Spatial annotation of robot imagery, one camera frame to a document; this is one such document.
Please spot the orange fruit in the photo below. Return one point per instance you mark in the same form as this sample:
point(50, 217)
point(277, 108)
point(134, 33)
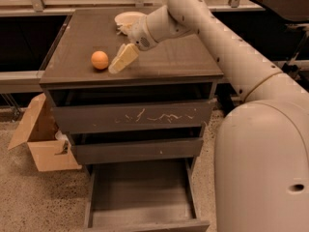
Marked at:
point(99, 60)

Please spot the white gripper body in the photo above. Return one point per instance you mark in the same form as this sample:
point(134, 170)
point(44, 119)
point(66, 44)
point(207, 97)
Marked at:
point(140, 33)

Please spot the white bowl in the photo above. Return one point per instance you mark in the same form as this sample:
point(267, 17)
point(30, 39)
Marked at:
point(124, 21)

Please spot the metal window railing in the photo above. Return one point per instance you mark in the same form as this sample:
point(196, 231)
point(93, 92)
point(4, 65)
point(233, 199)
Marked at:
point(96, 0)

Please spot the top grey drawer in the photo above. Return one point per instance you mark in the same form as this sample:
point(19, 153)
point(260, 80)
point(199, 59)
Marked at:
point(132, 108)

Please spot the open cardboard box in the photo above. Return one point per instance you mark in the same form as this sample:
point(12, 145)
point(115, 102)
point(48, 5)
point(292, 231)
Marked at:
point(37, 129)

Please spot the middle grey drawer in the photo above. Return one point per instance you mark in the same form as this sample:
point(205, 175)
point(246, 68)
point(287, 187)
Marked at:
point(135, 145)

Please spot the grey drawer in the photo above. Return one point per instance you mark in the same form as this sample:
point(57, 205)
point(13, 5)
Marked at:
point(143, 196)
point(135, 145)
point(132, 108)

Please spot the bottom grey drawer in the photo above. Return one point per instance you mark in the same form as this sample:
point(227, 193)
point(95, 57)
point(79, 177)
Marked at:
point(143, 196)

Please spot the grey drawer cabinet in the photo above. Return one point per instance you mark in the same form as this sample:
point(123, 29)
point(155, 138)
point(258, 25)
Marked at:
point(182, 60)

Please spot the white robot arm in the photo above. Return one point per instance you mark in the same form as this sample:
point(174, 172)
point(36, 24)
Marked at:
point(261, 155)

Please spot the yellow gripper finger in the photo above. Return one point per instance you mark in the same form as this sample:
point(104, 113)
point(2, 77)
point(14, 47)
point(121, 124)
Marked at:
point(121, 49)
point(129, 55)

